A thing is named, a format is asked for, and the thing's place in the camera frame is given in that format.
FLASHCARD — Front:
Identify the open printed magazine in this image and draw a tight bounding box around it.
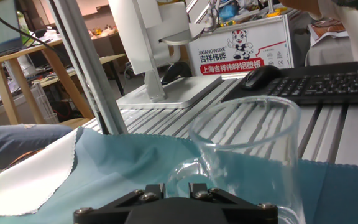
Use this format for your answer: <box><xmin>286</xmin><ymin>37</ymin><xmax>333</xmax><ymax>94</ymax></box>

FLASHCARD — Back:
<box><xmin>308</xmin><ymin>19</ymin><xmax>348</xmax><ymax>47</ymax></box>

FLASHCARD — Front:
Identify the black round object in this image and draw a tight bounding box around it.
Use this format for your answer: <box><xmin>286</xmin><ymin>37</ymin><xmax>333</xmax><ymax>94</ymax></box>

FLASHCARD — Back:
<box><xmin>161</xmin><ymin>61</ymin><xmax>193</xmax><ymax>85</ymax></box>

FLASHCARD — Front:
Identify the black computer keyboard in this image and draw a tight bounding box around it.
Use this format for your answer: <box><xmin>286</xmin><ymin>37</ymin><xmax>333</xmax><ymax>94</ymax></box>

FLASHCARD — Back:
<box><xmin>264</xmin><ymin>71</ymin><xmax>358</xmax><ymax>105</ymax></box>

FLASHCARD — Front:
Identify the bare person forearm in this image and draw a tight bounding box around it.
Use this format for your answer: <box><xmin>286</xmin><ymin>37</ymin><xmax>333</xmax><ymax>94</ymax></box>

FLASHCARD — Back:
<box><xmin>280</xmin><ymin>0</ymin><xmax>321</xmax><ymax>18</ymax></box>

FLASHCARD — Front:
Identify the white tiger printed panel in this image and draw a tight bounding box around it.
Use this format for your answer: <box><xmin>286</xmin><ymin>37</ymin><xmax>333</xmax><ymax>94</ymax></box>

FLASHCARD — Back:
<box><xmin>186</xmin><ymin>14</ymin><xmax>295</xmax><ymax>77</ymax></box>

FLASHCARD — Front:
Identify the person leg in jeans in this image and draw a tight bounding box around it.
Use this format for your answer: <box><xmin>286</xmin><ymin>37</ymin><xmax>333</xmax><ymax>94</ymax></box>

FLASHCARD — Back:
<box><xmin>0</xmin><ymin>124</ymin><xmax>74</xmax><ymax>170</ymax></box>

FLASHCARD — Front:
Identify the orange black cable loop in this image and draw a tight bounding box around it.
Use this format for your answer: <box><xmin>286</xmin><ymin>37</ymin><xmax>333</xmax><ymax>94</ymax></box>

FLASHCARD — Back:
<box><xmin>3</xmin><ymin>148</ymin><xmax>45</xmax><ymax>171</ymax></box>

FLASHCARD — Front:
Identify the aluminium frame beam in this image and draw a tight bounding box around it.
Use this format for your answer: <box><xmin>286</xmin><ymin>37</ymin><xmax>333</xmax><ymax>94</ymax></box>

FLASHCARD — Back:
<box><xmin>45</xmin><ymin>0</ymin><xmax>129</xmax><ymax>136</ymax></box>

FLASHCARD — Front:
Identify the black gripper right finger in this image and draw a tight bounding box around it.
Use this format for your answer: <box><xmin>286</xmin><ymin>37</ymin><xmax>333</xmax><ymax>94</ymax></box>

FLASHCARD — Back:
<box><xmin>188</xmin><ymin>182</ymin><xmax>279</xmax><ymax>224</ymax></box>

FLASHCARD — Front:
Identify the wooden leg table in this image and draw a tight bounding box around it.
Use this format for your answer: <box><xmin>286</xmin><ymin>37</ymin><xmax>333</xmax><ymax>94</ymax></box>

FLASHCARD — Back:
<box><xmin>0</xmin><ymin>39</ymin><xmax>126</xmax><ymax>126</ymax></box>

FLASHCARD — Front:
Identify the clear glass cup with handle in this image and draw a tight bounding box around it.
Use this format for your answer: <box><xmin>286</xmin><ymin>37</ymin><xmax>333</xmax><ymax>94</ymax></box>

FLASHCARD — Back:
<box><xmin>165</xmin><ymin>95</ymin><xmax>307</xmax><ymax>224</ymax></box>

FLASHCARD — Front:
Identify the blue green white tablecloth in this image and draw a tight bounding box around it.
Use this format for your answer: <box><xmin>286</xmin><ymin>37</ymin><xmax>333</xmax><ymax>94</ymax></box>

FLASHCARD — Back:
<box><xmin>0</xmin><ymin>126</ymin><xmax>358</xmax><ymax>224</ymax></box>

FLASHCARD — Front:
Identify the black computer mouse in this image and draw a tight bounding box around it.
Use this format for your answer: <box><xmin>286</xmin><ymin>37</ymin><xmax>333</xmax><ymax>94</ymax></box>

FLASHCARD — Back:
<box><xmin>240</xmin><ymin>64</ymin><xmax>282</xmax><ymax>91</ymax></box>

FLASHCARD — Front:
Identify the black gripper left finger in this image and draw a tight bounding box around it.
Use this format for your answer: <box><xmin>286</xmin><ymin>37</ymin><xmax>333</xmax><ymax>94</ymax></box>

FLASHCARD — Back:
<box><xmin>73</xmin><ymin>183</ymin><xmax>167</xmax><ymax>224</ymax></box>

